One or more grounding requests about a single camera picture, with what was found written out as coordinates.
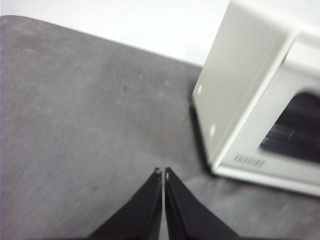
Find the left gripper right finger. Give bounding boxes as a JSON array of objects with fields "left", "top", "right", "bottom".
[{"left": 163, "top": 166, "right": 241, "bottom": 240}]

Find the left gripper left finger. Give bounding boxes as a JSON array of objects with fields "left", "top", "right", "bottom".
[{"left": 88, "top": 167, "right": 163, "bottom": 240}]

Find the oven door with beige handle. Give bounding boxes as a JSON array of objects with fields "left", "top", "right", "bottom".
[{"left": 221, "top": 32, "right": 320, "bottom": 187}]

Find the white toaster oven body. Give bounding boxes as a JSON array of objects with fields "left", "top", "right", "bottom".
[{"left": 191, "top": 0, "right": 320, "bottom": 197}]

